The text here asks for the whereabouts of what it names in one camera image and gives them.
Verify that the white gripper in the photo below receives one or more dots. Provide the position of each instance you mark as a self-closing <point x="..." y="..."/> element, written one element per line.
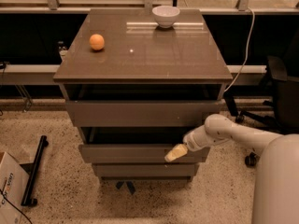
<point x="193" y="142"/>

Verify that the grey drawer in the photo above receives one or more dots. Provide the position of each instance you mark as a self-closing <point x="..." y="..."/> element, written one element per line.
<point x="139" y="114"/>
<point x="145" y="170"/>
<point x="115" y="145"/>

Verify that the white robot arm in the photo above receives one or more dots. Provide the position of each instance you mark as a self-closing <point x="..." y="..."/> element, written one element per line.
<point x="276" y="193"/>

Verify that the grey bottom drawer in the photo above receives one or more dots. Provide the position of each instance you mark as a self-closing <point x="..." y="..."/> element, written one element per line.
<point x="145" y="170"/>

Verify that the grey drawer cabinet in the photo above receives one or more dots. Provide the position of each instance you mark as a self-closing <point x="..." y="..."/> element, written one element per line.
<point x="143" y="62"/>

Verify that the grey top drawer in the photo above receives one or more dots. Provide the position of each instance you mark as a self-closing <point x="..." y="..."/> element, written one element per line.
<point x="139" y="114"/>

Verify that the black office chair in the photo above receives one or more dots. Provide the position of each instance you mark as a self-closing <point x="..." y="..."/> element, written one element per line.
<point x="283" y="74"/>

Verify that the white bowl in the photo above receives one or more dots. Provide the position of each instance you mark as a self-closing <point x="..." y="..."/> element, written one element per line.
<point x="165" y="16"/>

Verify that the orange fruit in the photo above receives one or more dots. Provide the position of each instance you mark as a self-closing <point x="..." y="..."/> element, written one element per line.
<point x="97" y="42"/>

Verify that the black metal stand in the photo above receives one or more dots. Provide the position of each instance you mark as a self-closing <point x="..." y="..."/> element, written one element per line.
<point x="31" y="169"/>

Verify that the cardboard box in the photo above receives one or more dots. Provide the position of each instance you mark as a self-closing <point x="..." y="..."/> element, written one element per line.
<point x="13" y="180"/>

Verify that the metal window railing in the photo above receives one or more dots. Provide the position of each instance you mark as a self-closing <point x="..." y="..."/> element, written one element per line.
<point x="31" y="8"/>

